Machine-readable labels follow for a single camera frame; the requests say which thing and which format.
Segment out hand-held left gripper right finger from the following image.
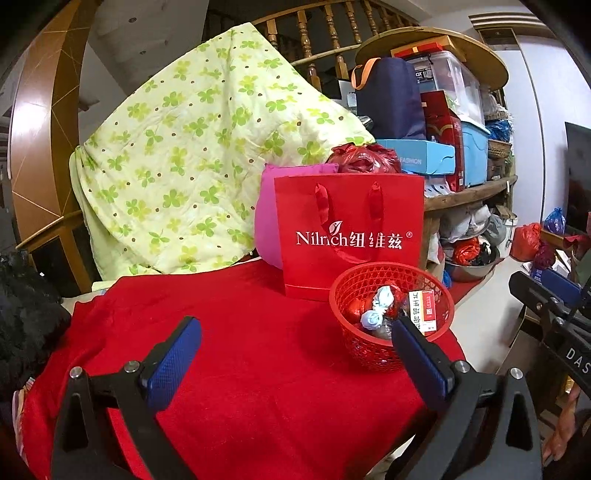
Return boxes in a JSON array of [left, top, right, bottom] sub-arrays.
[[392, 316, 544, 480]]

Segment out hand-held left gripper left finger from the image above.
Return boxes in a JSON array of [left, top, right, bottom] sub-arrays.
[[51, 316, 204, 480]]

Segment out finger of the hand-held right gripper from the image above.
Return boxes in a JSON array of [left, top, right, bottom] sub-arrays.
[[538, 268, 585, 305], [508, 271, 566, 324]]

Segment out red plastic basket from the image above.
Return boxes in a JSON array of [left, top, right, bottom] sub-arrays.
[[329, 262, 456, 374]]

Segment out red white cigarette box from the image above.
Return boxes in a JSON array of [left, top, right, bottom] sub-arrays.
[[407, 289, 440, 336]]

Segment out white blue tissue wad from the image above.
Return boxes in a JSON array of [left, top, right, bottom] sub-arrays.
[[360, 285, 395, 332]]

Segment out red plastic bag wad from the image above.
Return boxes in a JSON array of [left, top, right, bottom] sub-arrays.
[[343, 295, 402, 325]]

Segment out person's right hand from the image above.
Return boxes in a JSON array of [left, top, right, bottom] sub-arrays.
[[541, 385, 583, 463]]

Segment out steel basin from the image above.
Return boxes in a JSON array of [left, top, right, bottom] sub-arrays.
[[444, 246, 502, 283]]

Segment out blue plastic bag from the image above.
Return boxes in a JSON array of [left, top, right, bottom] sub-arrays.
[[544, 208, 567, 234]]

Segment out crumpled red plastic bag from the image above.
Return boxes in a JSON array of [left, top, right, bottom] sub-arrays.
[[452, 237, 482, 267]]

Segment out pile of grey white bags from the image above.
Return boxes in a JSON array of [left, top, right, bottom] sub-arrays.
[[438, 204, 509, 246]]

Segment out red blanket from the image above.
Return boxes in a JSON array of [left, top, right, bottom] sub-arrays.
[[21, 261, 468, 480]]

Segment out black television screen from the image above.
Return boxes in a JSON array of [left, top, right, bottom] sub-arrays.
[[564, 121, 591, 237]]

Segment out curved wooden shelf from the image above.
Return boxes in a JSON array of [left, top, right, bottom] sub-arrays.
[[424, 174, 519, 214]]

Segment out wicker basket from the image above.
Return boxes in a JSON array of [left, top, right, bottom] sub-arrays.
[[487, 138, 513, 160]]

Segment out black padded jacket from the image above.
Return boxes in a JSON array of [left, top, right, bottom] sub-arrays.
[[0, 251, 73, 403]]

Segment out red paper gift bag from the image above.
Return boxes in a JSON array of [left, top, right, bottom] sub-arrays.
[[274, 173, 426, 304]]

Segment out pink bag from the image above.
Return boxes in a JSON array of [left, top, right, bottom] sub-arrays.
[[253, 161, 341, 271]]

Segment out light blue carton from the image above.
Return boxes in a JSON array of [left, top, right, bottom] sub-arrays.
[[376, 138, 456, 176]]

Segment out tall red gift box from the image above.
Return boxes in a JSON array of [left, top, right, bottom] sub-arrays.
[[420, 90, 465, 193]]

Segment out green clover print quilt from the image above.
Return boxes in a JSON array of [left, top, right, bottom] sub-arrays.
[[69, 22, 378, 283]]

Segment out large red plastic bag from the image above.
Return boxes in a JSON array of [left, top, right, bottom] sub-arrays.
[[325, 143, 402, 175]]

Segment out clear plastic storage box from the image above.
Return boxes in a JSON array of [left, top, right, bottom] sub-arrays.
[[414, 49, 486, 126]]

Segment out round wooden tabletop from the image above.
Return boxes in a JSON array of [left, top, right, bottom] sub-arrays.
[[355, 34, 509, 92]]

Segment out flat orange red box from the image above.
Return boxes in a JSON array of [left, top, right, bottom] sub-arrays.
[[390, 40, 447, 59]]

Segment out wooden stair railing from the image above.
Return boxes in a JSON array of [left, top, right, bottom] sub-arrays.
[[203, 0, 422, 89]]

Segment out navy tote bag orange handles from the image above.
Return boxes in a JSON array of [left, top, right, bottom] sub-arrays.
[[351, 58, 428, 142]]

